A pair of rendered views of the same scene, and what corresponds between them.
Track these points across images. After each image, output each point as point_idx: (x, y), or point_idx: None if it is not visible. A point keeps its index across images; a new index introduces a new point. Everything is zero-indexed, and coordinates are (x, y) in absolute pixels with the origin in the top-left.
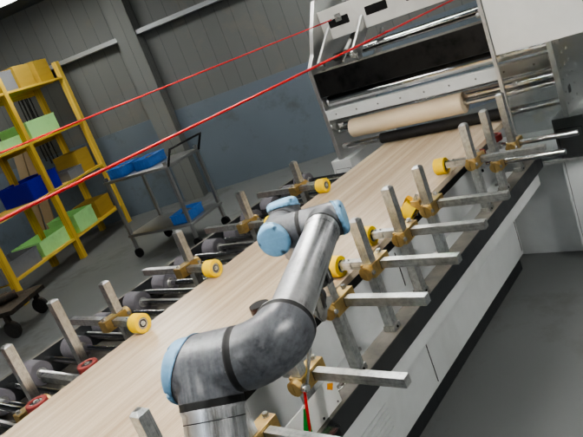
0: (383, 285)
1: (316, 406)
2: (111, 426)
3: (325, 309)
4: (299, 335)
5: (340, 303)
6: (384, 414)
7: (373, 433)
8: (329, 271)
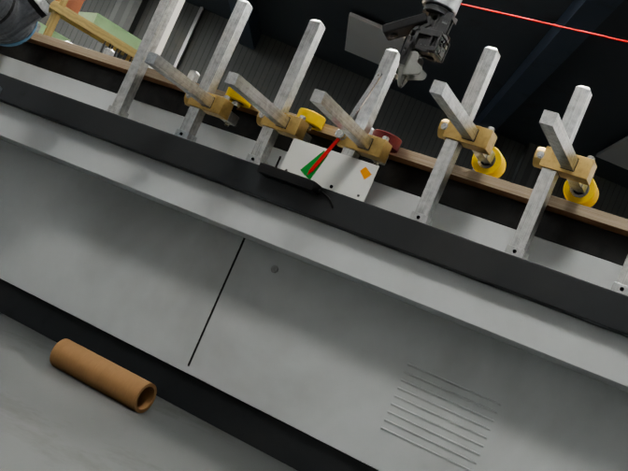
0: (545, 191)
1: (335, 166)
2: None
3: (401, 65)
4: None
5: None
6: (476, 437)
7: (435, 422)
8: (437, 39)
